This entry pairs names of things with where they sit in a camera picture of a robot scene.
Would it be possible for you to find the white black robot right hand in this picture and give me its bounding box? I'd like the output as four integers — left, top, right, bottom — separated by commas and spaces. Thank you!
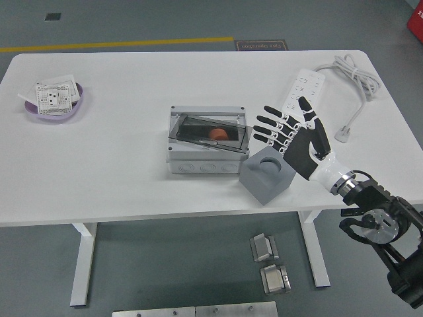
252, 96, 350, 192

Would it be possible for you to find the orange cylinder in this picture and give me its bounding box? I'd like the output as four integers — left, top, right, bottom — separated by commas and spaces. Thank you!
208, 127, 229, 141

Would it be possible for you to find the transparent hinged box lid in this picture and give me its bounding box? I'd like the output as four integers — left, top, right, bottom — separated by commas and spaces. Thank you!
167, 113, 248, 153

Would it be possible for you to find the grey cube with round hole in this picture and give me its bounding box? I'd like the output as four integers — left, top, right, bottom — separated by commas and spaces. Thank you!
238, 146, 296, 207

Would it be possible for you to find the grey plastic junction box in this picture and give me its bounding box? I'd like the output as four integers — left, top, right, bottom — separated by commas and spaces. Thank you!
166, 105, 251, 174

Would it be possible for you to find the red box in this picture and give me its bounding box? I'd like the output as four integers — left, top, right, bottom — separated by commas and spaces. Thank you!
406, 0, 423, 32

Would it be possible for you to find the white power strip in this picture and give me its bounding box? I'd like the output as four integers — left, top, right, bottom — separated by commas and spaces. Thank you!
281, 68, 327, 122

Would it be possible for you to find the silver metal clamp block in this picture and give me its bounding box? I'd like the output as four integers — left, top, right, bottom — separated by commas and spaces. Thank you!
250, 232, 280, 263
260, 264, 292, 295

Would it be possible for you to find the white table leg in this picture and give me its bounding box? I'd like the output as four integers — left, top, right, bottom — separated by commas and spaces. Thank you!
298, 208, 331, 288
69, 221, 98, 308

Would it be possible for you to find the dark floor sign with lettering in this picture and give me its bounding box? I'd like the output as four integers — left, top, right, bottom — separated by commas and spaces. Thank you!
234, 39, 289, 52

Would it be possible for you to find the grey metal plate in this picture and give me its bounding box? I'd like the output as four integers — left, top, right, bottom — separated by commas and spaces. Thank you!
112, 306, 196, 317
195, 300, 278, 317

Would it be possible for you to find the yellow floor tape line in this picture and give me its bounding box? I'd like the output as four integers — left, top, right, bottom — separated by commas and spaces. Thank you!
0, 36, 235, 53

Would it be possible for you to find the purple bowl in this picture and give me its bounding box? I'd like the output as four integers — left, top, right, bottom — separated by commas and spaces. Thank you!
24, 82, 85, 125

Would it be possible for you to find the white printed socket panel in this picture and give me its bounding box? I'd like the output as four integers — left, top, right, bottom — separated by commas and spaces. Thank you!
34, 82, 74, 117

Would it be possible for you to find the white power cord with plug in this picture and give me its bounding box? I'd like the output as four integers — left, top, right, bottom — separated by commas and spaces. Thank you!
313, 54, 383, 143

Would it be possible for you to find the plain white switch plate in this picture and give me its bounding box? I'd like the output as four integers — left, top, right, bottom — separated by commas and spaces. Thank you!
18, 74, 82, 110

